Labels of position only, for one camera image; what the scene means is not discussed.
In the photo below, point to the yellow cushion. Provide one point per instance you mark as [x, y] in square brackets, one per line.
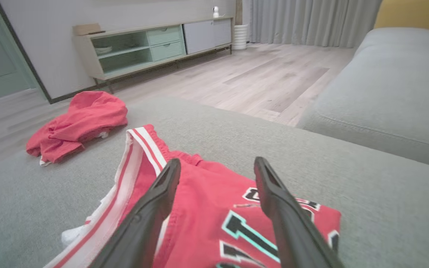
[415, 13]

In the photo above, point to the flat beige box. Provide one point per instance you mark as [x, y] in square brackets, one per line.
[87, 29]

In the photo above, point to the small white home camera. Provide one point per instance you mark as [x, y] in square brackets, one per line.
[216, 12]

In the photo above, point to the grey sofa seat section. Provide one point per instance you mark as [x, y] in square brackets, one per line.
[393, 93]

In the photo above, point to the grey pleated curtain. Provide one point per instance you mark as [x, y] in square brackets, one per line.
[304, 18]

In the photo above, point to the beige green TV cabinet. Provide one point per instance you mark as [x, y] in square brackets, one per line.
[203, 35]

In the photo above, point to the large grey sofa ottoman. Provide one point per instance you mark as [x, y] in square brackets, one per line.
[348, 178]

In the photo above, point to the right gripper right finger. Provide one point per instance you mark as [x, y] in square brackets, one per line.
[292, 230]

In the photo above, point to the red white striped basketball jersey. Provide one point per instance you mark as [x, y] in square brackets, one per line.
[203, 223]

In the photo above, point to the white ribbed cylinder appliance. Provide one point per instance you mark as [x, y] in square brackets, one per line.
[240, 37]

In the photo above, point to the dark door frame strip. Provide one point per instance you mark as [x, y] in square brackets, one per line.
[22, 52]

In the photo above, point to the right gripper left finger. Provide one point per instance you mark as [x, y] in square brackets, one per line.
[143, 227]

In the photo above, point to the red shorts with white band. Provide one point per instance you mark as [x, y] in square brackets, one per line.
[88, 115]

